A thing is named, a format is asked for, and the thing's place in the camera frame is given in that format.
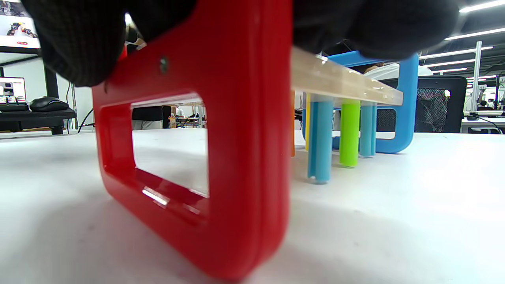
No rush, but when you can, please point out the black desk shelf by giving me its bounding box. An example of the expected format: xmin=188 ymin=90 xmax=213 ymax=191
xmin=0 ymin=108 xmax=77 ymax=135

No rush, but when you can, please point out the large display screen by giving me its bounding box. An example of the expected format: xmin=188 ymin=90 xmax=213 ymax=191
xmin=0 ymin=0 xmax=41 ymax=49

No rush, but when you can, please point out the white office desk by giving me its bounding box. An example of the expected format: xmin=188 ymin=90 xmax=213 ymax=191
xmin=461 ymin=110 xmax=505 ymax=135

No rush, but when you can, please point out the white metal pole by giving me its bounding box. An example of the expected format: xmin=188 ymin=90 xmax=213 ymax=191
xmin=471 ymin=41 xmax=483 ymax=112

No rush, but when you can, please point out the rainbow wooden hammer bench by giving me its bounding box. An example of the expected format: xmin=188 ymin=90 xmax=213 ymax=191
xmin=92 ymin=0 xmax=419 ymax=281

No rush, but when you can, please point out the long ceiling light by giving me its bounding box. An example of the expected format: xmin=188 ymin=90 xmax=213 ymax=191
xmin=460 ymin=0 xmax=505 ymax=13
xmin=419 ymin=46 xmax=494 ymax=60
xmin=445 ymin=27 xmax=505 ymax=41

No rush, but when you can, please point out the black keyboard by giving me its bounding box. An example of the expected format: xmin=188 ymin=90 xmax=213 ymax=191
xmin=0 ymin=97 xmax=30 ymax=112

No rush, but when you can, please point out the small computer screen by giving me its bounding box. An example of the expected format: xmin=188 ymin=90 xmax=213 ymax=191
xmin=0 ymin=77 xmax=26 ymax=99

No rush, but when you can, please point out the person's right hand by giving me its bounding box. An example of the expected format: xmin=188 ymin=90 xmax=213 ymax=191
xmin=22 ymin=0 xmax=460 ymax=87

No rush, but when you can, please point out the black mesh office chair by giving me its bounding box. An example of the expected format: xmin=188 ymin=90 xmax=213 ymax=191
xmin=377 ymin=76 xmax=468 ymax=133

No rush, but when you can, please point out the black computer mouse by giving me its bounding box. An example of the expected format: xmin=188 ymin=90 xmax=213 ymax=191
xmin=30 ymin=96 xmax=69 ymax=112

